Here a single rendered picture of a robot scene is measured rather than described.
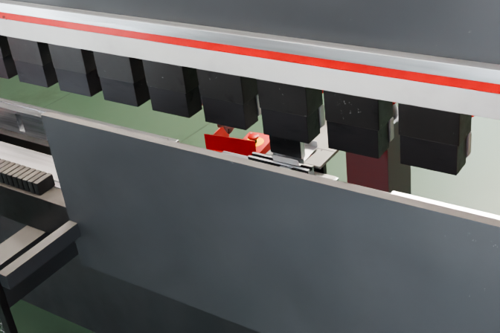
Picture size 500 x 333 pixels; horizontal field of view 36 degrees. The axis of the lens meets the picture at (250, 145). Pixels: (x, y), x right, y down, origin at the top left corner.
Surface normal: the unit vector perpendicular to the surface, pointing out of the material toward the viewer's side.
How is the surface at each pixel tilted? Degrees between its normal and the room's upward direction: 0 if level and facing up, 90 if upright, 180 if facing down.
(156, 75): 90
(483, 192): 0
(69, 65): 90
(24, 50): 90
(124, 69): 90
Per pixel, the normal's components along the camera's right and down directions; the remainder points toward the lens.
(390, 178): 0.79, 0.22
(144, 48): -0.55, 0.46
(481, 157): -0.11, -0.87
